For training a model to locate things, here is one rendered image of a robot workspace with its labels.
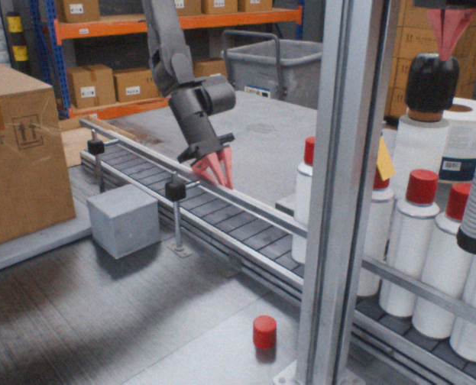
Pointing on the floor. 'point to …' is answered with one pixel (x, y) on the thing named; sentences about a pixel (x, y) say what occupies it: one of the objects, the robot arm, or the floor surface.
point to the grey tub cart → (275, 68)
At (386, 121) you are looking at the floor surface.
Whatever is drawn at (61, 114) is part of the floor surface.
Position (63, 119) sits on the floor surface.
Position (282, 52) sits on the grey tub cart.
